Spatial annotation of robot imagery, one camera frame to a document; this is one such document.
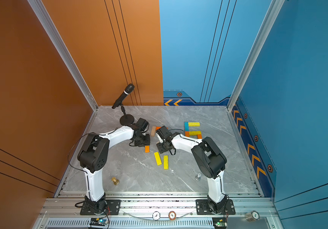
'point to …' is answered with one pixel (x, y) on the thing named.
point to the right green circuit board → (219, 222)
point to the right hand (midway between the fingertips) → (162, 147)
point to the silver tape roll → (252, 216)
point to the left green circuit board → (99, 221)
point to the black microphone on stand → (128, 119)
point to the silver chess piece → (198, 177)
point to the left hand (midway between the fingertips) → (150, 142)
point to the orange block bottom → (199, 136)
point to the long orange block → (158, 128)
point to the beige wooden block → (153, 130)
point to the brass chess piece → (116, 182)
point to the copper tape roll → (172, 215)
